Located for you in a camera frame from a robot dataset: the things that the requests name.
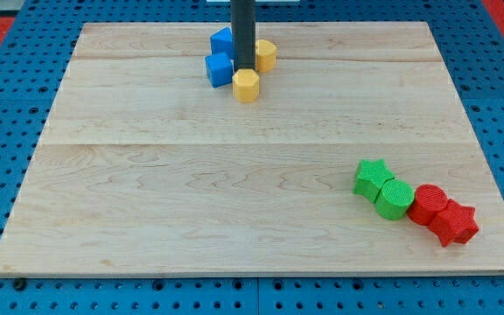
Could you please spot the red star block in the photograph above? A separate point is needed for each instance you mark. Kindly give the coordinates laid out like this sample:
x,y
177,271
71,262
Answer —
x,y
454,224

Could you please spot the blue cube rear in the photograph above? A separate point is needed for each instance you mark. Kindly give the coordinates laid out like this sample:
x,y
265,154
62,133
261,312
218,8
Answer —
x,y
222,42

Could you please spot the yellow cylinder block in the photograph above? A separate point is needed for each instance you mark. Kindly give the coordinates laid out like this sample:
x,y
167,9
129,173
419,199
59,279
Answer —
x,y
265,56

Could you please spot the blue cube front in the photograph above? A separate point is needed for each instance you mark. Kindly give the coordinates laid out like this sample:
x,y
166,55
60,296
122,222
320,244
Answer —
x,y
219,69

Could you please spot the light wooden board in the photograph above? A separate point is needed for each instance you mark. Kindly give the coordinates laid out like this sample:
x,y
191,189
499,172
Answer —
x,y
144,170

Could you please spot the blue cube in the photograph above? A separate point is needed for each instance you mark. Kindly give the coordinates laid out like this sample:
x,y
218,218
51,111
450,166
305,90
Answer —
x,y
222,42
219,69

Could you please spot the yellow hexagon block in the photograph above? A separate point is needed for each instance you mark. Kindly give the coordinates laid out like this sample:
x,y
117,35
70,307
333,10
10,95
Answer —
x,y
246,85

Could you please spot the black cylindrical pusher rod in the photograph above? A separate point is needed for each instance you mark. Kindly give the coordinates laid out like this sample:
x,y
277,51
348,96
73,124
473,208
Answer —
x,y
243,25

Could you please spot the green star block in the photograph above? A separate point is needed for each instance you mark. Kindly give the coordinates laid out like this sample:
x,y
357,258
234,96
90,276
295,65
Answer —
x,y
370,177

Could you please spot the green cylinder block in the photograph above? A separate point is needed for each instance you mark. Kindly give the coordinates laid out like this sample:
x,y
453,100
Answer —
x,y
394,199

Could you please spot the red cylinder block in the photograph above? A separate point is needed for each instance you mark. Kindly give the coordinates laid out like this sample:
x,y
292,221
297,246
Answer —
x,y
429,200

